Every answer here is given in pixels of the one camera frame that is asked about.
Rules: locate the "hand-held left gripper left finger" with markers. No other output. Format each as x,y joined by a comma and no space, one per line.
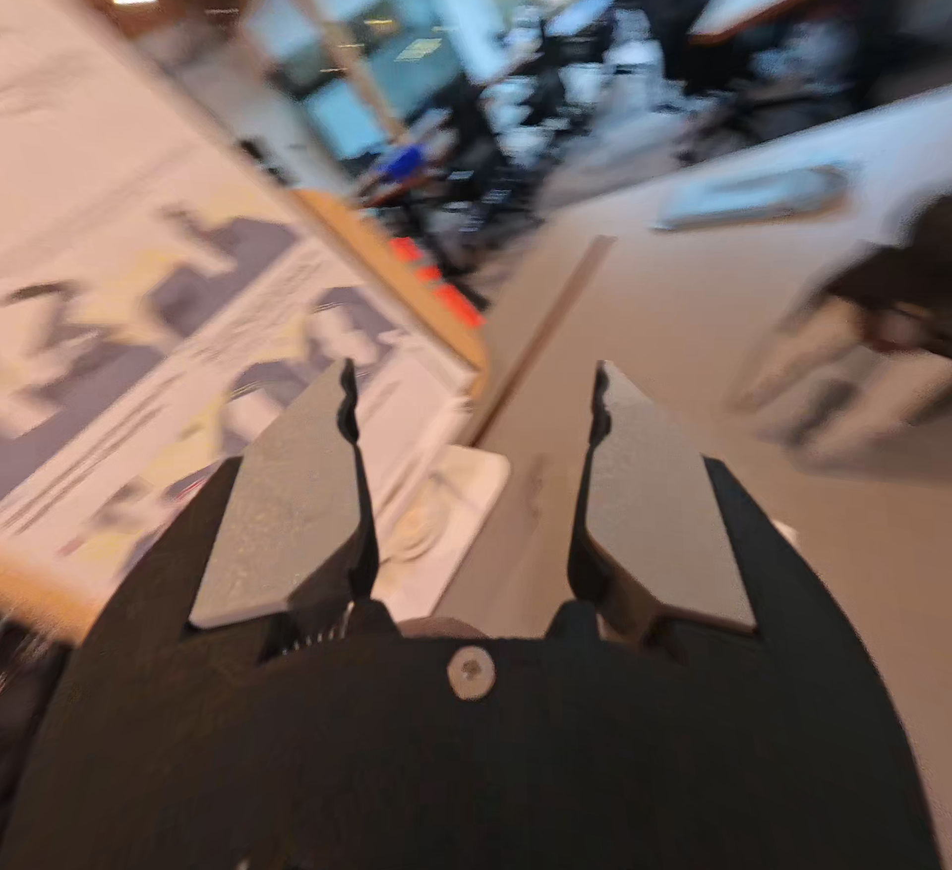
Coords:
290,513

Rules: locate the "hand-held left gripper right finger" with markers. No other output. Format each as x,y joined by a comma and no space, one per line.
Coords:
654,513

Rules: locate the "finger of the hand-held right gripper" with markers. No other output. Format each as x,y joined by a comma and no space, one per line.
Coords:
796,401
818,334

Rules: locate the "orange floor tape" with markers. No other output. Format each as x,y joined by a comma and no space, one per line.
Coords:
446,297

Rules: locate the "printed paper sheet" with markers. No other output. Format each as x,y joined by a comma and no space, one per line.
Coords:
149,253

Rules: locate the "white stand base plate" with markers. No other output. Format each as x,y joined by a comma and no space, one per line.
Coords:
461,498

